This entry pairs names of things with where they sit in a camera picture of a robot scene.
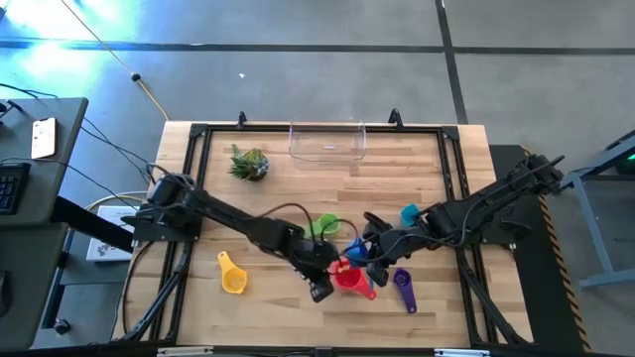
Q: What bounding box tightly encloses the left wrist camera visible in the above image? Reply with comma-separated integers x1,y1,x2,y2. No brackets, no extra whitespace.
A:
308,277,336,305

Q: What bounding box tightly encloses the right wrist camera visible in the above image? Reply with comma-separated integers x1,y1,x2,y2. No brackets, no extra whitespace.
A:
366,261,392,290

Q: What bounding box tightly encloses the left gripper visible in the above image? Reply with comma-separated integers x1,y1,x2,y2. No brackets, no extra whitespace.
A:
292,237,347,284

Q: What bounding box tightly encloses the orange-red measuring cup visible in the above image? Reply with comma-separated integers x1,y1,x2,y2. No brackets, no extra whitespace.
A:
328,258,379,302

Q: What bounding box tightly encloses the blue measuring cup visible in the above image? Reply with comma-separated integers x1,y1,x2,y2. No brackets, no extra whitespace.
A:
343,237,371,270

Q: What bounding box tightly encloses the black keyboard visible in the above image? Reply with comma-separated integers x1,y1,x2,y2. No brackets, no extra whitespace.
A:
0,161,33,216

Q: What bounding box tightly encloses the white smartphone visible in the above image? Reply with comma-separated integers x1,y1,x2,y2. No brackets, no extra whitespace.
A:
30,116,59,161

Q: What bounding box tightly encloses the black mat with hazard stripe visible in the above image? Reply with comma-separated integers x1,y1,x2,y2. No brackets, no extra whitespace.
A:
487,143,594,354

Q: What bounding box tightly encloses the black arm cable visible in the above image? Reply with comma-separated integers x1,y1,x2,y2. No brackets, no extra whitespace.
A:
256,200,362,245
361,210,477,259

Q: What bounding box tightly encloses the yellow measuring cup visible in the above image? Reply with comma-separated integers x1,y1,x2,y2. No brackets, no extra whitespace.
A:
216,250,249,296

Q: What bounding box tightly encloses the grey desk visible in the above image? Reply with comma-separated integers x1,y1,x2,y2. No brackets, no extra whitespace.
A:
0,96,90,351

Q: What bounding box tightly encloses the grey-blue metal table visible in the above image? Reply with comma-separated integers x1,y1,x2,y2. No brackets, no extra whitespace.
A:
559,128,635,291

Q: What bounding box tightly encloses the purple measuring cup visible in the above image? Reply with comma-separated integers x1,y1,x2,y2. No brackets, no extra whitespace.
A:
392,267,419,315

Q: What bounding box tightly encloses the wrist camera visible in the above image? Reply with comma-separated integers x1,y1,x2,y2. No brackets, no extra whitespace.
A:
308,277,336,305
366,261,392,290

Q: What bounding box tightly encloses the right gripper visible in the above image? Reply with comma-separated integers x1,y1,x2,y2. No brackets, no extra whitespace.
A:
359,225,416,270

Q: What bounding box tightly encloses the clear plastic basket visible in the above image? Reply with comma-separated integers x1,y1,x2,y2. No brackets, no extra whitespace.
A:
288,118,369,175

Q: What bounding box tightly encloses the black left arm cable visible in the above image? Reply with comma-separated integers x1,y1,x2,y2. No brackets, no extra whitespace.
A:
256,200,362,245

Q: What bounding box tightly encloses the yellow floor cable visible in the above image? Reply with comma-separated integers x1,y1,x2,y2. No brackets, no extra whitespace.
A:
59,0,173,123

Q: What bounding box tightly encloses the green measuring cup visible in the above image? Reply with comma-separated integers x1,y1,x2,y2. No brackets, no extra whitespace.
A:
303,212,343,240

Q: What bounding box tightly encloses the white printed booklet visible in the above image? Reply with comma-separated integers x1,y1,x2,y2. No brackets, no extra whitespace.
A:
84,204,146,264

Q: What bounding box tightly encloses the black aluminium table frame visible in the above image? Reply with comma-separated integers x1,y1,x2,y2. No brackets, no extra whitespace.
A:
120,107,536,349

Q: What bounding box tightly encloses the potted green plant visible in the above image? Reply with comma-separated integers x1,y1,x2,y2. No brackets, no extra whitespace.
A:
227,143,271,183

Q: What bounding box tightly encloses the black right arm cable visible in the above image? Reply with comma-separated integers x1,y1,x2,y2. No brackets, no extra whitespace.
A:
361,210,477,259

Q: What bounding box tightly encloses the teal measuring cup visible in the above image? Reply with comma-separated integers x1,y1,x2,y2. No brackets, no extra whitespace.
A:
399,202,424,230

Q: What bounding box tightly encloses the black desk cable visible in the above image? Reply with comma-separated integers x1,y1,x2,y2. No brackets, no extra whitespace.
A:
0,81,161,200

